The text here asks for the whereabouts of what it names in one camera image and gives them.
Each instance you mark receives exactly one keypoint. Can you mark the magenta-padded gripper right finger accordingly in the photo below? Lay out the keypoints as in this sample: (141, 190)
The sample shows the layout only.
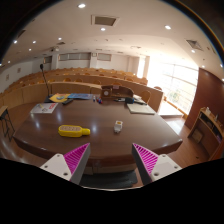
(161, 165)

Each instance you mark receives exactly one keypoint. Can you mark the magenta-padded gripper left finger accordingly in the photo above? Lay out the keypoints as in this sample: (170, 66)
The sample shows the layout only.
(60, 165)

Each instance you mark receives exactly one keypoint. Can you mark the white charger with red button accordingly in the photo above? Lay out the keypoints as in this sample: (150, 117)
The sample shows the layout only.
(118, 127)

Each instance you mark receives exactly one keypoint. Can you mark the yellow power strip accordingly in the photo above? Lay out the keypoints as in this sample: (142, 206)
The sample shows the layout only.
(71, 131)

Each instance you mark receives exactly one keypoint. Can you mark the wooden shelf unit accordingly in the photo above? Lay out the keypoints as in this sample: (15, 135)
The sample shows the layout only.
(206, 136)

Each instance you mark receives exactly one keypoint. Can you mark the white sheet with red print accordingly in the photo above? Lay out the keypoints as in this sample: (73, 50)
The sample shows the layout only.
(45, 108)

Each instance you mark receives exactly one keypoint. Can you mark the white closed book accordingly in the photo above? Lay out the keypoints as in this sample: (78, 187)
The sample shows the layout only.
(140, 109)

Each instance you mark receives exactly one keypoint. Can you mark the black remote control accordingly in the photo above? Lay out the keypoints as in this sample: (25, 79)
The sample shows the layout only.
(67, 102)

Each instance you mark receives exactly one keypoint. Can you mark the black handheld microphone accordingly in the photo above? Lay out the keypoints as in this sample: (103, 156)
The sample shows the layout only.
(129, 100)

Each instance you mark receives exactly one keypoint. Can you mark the blue marker pen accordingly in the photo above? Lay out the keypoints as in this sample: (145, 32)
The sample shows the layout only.
(94, 98)

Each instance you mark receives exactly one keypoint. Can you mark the red marker pen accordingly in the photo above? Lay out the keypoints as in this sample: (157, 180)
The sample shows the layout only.
(100, 101)
(97, 99)

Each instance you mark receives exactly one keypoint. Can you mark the rows of wooden lecture seats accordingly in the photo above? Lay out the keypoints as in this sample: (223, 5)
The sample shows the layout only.
(33, 93)

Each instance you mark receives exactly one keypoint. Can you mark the small wooden-topped stand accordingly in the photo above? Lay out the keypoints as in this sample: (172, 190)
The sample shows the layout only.
(3, 111)

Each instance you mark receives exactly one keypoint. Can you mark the large glass window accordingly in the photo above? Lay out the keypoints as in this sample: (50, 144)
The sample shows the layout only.
(176, 86)

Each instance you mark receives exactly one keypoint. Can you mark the wooden desk organizer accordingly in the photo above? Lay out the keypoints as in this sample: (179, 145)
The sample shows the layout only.
(116, 92)

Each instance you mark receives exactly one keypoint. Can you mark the black gooseneck microphone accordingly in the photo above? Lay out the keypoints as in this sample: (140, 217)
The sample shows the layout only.
(41, 66)

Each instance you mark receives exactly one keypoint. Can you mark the ceiling projector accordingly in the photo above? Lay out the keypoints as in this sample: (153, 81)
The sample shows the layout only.
(54, 49)

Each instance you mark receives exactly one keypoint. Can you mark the ceiling vent grille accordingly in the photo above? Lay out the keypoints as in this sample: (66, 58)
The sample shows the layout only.
(21, 33)
(194, 44)

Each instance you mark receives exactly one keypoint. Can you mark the square ceiling air conditioner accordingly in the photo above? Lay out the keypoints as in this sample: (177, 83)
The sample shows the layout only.
(105, 20)

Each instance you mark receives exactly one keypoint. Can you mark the round ceiling lights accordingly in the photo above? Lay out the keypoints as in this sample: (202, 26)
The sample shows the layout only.
(81, 5)

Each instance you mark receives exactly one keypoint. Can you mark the framed wall picture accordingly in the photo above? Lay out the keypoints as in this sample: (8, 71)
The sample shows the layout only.
(7, 77)
(18, 70)

